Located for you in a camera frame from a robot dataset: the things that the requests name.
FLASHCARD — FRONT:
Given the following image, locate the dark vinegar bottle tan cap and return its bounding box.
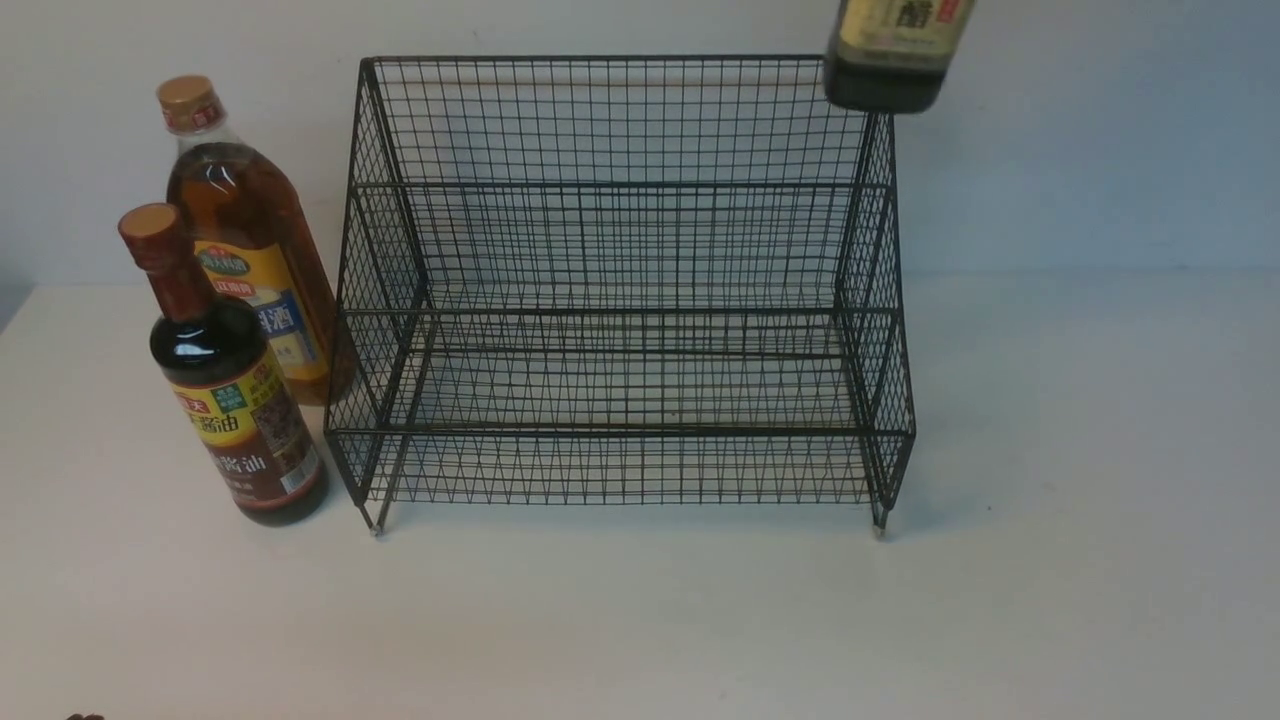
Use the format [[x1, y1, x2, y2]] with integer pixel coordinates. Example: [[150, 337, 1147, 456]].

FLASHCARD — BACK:
[[822, 1, 977, 115]]

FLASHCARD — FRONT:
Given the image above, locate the soy sauce bottle red cap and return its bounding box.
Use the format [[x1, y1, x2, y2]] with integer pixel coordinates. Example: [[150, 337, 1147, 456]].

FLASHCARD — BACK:
[[116, 202, 329, 527]]

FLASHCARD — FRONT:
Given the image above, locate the amber cooking wine bottle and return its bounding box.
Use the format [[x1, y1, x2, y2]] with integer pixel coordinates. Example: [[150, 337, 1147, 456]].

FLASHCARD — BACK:
[[156, 76, 357, 406]]

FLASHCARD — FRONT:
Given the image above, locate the black wire mesh shelf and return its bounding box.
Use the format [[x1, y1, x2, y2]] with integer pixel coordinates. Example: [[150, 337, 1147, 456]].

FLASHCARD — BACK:
[[324, 54, 916, 536]]

